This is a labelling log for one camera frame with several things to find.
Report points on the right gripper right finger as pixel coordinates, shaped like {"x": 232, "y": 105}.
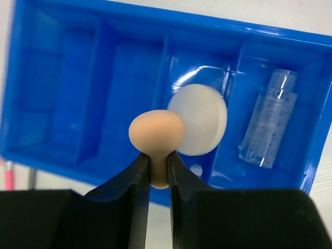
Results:
{"x": 204, "y": 217}

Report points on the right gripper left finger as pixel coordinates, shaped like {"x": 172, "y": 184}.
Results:
{"x": 113, "y": 215}

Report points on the orange makeup sponge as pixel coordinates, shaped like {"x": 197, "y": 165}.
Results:
{"x": 157, "y": 134}

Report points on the clear plastic bottle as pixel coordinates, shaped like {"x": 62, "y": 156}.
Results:
{"x": 272, "y": 111}

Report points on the white round powder puff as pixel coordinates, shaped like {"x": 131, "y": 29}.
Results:
{"x": 204, "y": 113}

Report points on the pink eyebrow comb brush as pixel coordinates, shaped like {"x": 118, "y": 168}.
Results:
{"x": 9, "y": 176}

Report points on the blue plastic organizer tray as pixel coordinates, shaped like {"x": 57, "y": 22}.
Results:
{"x": 80, "y": 71}

